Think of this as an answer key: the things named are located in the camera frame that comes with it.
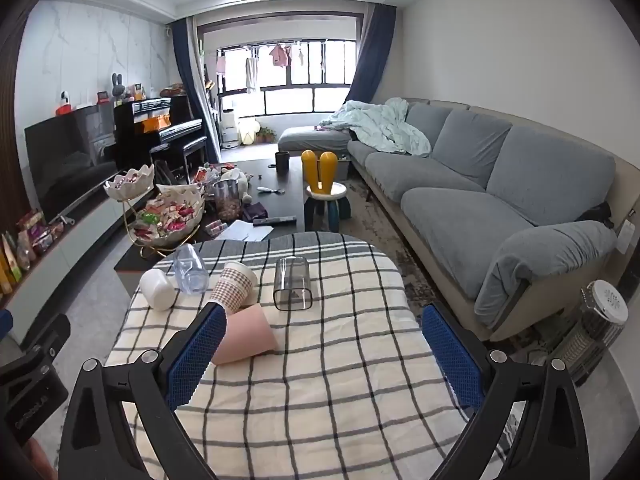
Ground black bag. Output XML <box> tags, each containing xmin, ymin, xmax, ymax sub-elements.
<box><xmin>577</xmin><ymin>202</ymin><xmax>616</xmax><ymax>228</ymax></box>

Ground row of snack packets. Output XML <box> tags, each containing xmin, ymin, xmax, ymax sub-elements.
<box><xmin>0</xmin><ymin>209</ymin><xmax>66</xmax><ymax>296</ymax></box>

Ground patterned rug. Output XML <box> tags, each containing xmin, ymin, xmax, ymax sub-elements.
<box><xmin>340</xmin><ymin>175</ymin><xmax>551</xmax><ymax>361</ymax></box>

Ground clear jar of nuts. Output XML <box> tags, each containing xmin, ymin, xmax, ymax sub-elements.
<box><xmin>214</xmin><ymin>180</ymin><xmax>241</xmax><ymax>222</ymax></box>

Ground light green blanket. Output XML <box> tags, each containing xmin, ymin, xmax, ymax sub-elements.
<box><xmin>320</xmin><ymin>99</ymin><xmax>432</xmax><ymax>157</ymax></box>

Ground yellow rabbit ear stool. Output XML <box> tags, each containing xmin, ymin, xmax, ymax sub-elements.
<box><xmin>301</xmin><ymin>150</ymin><xmax>351</xmax><ymax>233</ymax></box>

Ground grey television cabinet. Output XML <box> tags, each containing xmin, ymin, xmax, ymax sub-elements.
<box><xmin>0</xmin><ymin>195</ymin><xmax>126</xmax><ymax>311</ymax></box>

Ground white electric heater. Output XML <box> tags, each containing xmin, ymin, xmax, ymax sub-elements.
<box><xmin>555</xmin><ymin>280</ymin><xmax>630</xmax><ymax>386</ymax></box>

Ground checked tablecloth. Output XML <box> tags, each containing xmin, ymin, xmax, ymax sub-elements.
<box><xmin>102</xmin><ymin>232</ymin><xmax>521</xmax><ymax>480</ymax></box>

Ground white floor appliance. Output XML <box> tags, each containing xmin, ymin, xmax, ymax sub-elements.
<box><xmin>220</xmin><ymin>109</ymin><xmax>240</xmax><ymax>148</ymax></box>

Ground black piano stool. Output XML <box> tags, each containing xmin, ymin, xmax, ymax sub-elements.
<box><xmin>150</xmin><ymin>136</ymin><xmax>208</xmax><ymax>177</ymax></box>

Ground beige plush toy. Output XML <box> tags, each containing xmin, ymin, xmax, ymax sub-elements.
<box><xmin>220</xmin><ymin>167</ymin><xmax>253</xmax><ymax>204</ymax></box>

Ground black piano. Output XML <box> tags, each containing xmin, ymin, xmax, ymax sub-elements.
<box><xmin>114</xmin><ymin>95</ymin><xmax>208</xmax><ymax>171</ymax></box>

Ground tiered white snack bowl stand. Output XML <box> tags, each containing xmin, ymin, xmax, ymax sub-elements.
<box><xmin>103</xmin><ymin>165</ymin><xmax>206</xmax><ymax>256</ymax></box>

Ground white paper sheets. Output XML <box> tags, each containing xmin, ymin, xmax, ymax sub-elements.
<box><xmin>215</xmin><ymin>219</ymin><xmax>273</xmax><ymax>242</ymax></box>

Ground blue grey curtain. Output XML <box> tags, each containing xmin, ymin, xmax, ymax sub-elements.
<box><xmin>170</xmin><ymin>16</ymin><xmax>221</xmax><ymax>163</ymax></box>
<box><xmin>347</xmin><ymin>2</ymin><xmax>398</xmax><ymax>106</ymax></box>

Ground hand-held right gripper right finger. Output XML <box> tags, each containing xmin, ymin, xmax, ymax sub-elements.
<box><xmin>422</xmin><ymin>302</ymin><xmax>591</xmax><ymax>480</ymax></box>

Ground white cup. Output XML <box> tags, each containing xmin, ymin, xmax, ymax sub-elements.
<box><xmin>139</xmin><ymin>268</ymin><xmax>176</xmax><ymax>311</ymax></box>

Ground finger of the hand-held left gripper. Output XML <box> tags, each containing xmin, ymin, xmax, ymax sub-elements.
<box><xmin>19</xmin><ymin>313</ymin><xmax>71</xmax><ymax>361</ymax></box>

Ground clear blue cup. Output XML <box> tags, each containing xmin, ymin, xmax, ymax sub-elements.
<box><xmin>172</xmin><ymin>244</ymin><xmax>210</xmax><ymax>295</ymax></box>

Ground black television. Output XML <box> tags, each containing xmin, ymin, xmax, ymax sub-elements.
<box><xmin>24</xmin><ymin>105</ymin><xmax>121</xmax><ymax>221</ymax></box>

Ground grey sofa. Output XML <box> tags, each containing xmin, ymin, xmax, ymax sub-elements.
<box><xmin>277</xmin><ymin>97</ymin><xmax>631</xmax><ymax>343</ymax></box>

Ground pink cup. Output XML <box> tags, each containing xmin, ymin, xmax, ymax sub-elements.
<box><xmin>212</xmin><ymin>304</ymin><xmax>279</xmax><ymax>365</ymax></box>

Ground brown checked paper cup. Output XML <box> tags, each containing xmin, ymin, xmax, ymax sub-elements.
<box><xmin>209</xmin><ymin>261</ymin><xmax>258</xmax><ymax>313</ymax></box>

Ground clear grey cup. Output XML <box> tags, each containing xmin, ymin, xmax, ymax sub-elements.
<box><xmin>273</xmin><ymin>256</ymin><xmax>314</xmax><ymax>312</ymax></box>

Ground dark coffee table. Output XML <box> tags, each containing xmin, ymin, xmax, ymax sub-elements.
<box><xmin>115</xmin><ymin>157</ymin><xmax>307</xmax><ymax>273</ymax></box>

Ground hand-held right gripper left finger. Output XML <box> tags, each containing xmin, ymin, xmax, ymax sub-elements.
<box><xmin>59</xmin><ymin>302</ymin><xmax>228</xmax><ymax>480</ymax></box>

